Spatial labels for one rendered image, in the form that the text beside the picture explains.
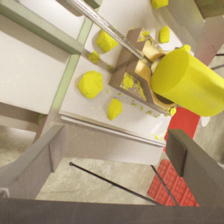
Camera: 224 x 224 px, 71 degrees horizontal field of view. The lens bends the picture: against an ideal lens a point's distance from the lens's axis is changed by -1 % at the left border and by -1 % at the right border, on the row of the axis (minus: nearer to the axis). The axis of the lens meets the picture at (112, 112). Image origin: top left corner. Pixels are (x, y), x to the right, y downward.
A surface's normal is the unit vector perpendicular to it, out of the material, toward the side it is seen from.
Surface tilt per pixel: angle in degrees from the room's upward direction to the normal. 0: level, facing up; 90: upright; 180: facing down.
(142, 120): 0
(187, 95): 49
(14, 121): 0
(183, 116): 90
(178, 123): 90
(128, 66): 90
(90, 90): 21
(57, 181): 0
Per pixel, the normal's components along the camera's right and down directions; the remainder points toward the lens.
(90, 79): 0.34, 0.17
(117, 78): -0.70, -0.27
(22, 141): 0.62, 0.22
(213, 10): -0.35, 0.94
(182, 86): 0.12, 0.66
